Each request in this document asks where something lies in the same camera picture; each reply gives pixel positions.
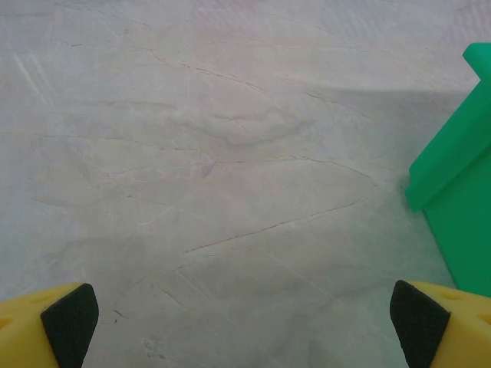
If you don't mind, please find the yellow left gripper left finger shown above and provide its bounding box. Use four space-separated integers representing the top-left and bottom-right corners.
0 282 100 368

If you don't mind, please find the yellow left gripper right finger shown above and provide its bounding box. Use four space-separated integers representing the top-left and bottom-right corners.
389 279 491 368

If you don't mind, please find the green plastic bin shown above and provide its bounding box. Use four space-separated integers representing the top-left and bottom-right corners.
404 41 491 298

